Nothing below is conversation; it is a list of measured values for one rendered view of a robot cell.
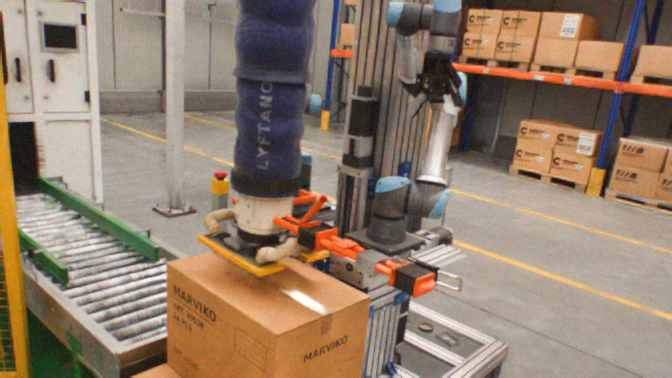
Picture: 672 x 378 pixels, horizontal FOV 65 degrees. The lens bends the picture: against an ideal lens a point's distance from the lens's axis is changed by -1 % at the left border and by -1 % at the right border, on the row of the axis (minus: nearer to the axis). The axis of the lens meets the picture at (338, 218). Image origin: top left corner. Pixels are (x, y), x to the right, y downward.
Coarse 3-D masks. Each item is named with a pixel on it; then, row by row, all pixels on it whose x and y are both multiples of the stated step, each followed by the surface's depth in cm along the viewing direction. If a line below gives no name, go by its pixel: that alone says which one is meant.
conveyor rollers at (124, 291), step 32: (32, 224) 312; (64, 224) 317; (64, 256) 276; (96, 256) 280; (128, 256) 284; (64, 288) 244; (96, 288) 246; (128, 288) 248; (160, 288) 251; (96, 320) 220; (128, 320) 222; (160, 320) 223
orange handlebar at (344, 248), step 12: (300, 192) 195; (288, 216) 166; (288, 228) 159; (324, 240) 150; (336, 240) 150; (348, 240) 150; (336, 252) 147; (348, 252) 143; (384, 264) 140; (396, 264) 138; (420, 288) 128; (432, 288) 129
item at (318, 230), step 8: (304, 224) 155; (312, 224) 157; (320, 224) 160; (328, 224) 158; (304, 232) 152; (312, 232) 151; (320, 232) 150; (328, 232) 152; (336, 232) 154; (304, 240) 153; (312, 240) 151; (328, 240) 153; (312, 248) 150; (320, 248) 151
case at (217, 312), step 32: (192, 256) 190; (288, 256) 199; (192, 288) 174; (224, 288) 169; (256, 288) 171; (288, 288) 173; (320, 288) 176; (352, 288) 178; (192, 320) 178; (224, 320) 164; (256, 320) 152; (288, 320) 154; (320, 320) 158; (352, 320) 170; (192, 352) 181; (224, 352) 167; (256, 352) 154; (288, 352) 151; (320, 352) 162; (352, 352) 175
